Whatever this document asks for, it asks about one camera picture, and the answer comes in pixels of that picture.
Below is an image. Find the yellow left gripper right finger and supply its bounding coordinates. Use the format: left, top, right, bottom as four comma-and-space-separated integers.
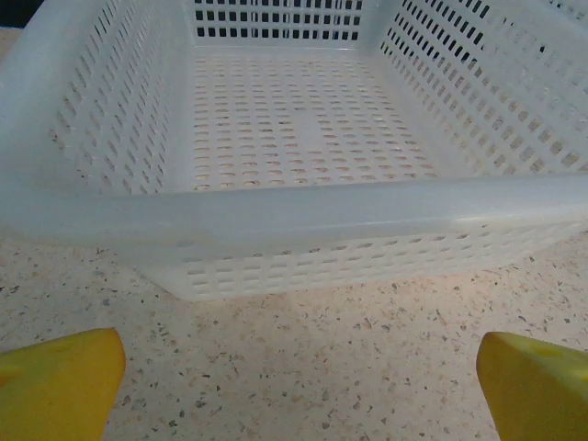
477, 331, 588, 441

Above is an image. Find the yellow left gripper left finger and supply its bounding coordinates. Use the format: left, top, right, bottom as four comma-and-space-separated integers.
0, 326, 127, 441

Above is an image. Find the white perforated plastic basket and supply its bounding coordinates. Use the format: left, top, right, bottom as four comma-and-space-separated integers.
0, 0, 588, 304

